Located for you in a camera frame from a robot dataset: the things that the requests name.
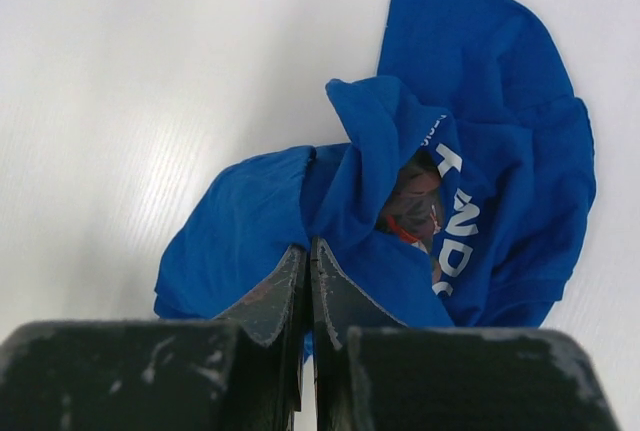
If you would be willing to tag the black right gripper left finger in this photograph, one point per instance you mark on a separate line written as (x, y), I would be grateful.
(238, 371)

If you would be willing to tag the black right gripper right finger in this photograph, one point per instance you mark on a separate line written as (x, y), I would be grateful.
(374, 373)

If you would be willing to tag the royal blue printed t-shirt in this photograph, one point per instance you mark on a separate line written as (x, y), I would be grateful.
(460, 197)

